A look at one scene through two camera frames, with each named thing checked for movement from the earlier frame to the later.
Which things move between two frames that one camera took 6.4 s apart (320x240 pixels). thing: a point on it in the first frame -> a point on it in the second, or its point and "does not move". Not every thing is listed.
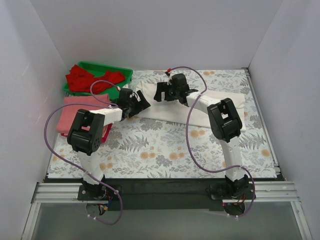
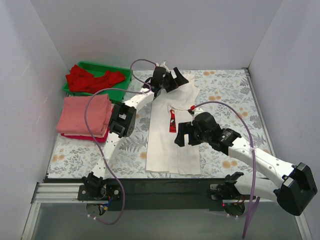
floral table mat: [146, 148] does not move
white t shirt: [192, 109] -> [164, 155]
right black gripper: [165, 90] -> [186, 132]
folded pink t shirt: [66, 113] does not move
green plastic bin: [97, 70] does not move
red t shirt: [79, 79] does not move
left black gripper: [136, 103] -> [171, 81]
